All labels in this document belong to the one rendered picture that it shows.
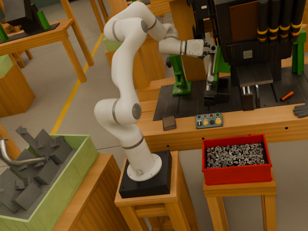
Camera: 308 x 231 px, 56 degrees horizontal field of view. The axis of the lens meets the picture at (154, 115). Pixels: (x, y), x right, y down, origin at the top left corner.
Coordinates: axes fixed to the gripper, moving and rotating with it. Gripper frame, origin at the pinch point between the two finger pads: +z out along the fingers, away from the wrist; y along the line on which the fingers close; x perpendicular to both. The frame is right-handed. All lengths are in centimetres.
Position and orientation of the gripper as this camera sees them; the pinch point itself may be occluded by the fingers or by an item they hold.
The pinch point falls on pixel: (211, 49)
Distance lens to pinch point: 181.3
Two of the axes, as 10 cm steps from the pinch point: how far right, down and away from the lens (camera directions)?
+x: 1.1, 1.1, 9.9
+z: 9.9, 0.9, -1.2
